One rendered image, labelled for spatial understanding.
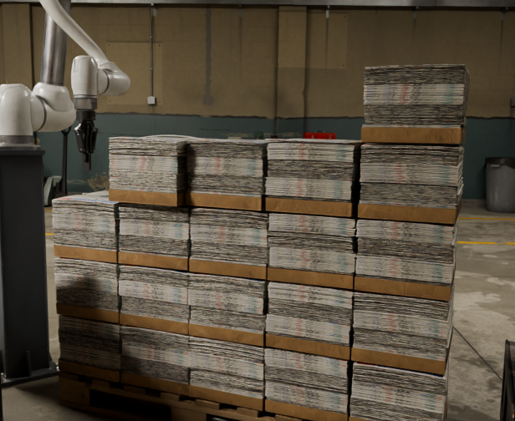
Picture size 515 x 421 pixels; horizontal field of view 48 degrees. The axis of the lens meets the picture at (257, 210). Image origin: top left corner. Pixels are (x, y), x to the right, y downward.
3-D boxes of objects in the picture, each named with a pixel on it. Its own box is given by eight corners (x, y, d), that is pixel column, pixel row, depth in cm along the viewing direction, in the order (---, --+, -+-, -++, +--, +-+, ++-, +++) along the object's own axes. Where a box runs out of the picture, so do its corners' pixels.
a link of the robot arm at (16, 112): (-16, 134, 246) (-18, 82, 243) (20, 134, 262) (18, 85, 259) (10, 135, 238) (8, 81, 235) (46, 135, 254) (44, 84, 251)
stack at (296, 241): (114, 368, 267) (110, 188, 256) (369, 418, 226) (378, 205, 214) (57, 405, 232) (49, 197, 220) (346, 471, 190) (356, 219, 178)
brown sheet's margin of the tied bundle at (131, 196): (134, 196, 223) (134, 185, 222) (201, 201, 211) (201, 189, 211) (108, 200, 208) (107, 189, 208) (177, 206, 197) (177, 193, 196)
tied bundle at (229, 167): (233, 195, 236) (233, 139, 232) (302, 200, 224) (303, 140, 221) (185, 206, 201) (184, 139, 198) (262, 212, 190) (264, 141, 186)
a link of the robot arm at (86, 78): (85, 94, 225) (109, 96, 236) (84, 53, 223) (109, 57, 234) (65, 94, 230) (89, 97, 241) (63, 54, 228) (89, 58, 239)
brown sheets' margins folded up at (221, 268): (114, 338, 265) (112, 229, 258) (369, 382, 223) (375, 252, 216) (56, 370, 230) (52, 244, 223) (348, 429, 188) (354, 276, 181)
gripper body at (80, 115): (86, 109, 227) (87, 134, 229) (99, 110, 235) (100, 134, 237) (71, 109, 230) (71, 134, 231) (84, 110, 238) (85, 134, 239)
